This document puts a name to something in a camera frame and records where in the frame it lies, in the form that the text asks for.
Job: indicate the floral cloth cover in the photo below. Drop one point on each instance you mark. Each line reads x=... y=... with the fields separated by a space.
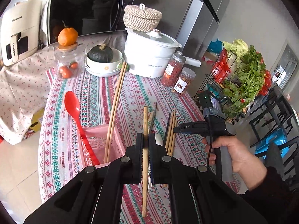
x=24 y=91

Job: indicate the red plastic spoon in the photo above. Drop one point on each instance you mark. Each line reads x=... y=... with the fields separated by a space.
x=72 y=106

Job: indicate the person's right hand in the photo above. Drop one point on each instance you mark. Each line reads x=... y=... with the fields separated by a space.
x=249 y=167

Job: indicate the black chopstick gold tip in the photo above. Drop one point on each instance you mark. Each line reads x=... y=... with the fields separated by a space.
x=155 y=109

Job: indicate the black microwave oven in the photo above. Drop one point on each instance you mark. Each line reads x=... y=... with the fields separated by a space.
x=85 y=16

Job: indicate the pink perforated utensil basket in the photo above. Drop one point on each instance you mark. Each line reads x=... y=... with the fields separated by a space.
x=97 y=136

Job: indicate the white ceramic bowl green handle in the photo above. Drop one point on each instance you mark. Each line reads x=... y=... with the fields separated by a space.
x=101 y=69

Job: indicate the woven rattan lidded basket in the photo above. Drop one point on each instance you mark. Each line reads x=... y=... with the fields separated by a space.
x=141 y=18

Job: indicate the tall jar red snacks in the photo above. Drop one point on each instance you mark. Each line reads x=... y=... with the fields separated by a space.
x=173 y=69

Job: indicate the dark green pumpkin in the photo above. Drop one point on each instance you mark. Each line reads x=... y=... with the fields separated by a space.
x=100 y=53

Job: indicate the orange mandarin fruit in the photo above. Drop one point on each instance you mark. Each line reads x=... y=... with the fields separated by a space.
x=67 y=36

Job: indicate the silver refrigerator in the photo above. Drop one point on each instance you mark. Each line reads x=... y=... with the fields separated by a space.
x=199 y=26

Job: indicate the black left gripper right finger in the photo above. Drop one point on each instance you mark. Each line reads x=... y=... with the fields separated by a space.
x=196 y=194

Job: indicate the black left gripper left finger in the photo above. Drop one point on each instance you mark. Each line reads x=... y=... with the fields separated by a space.
x=95 y=194

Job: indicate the white electric cooking pot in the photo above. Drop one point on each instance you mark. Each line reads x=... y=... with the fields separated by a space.
x=148 y=53

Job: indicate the green leafy vegetables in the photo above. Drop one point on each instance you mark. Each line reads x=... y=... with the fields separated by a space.
x=247 y=79

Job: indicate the wooden chopstick pair member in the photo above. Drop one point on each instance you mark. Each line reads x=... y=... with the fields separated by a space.
x=113 y=112

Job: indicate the light wooden chopstick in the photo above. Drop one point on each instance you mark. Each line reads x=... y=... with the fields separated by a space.
x=145 y=161

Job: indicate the patterned striped tablecloth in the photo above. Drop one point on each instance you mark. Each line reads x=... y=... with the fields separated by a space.
x=59 y=158

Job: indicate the black wire vegetable rack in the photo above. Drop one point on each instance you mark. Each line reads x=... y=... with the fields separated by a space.
x=214 y=82

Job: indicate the bamboo chopstick green band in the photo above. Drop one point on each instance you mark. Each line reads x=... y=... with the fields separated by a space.
x=151 y=121

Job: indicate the white plastic spoon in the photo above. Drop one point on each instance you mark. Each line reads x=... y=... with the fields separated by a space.
x=159 y=141

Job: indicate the short jar dried rings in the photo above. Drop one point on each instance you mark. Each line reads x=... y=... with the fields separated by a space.
x=184 y=80

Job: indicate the glass jar with tomatoes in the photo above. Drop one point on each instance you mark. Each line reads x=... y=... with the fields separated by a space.
x=70 y=60

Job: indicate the cream air fryer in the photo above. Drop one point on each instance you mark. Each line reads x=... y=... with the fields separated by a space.
x=20 y=31

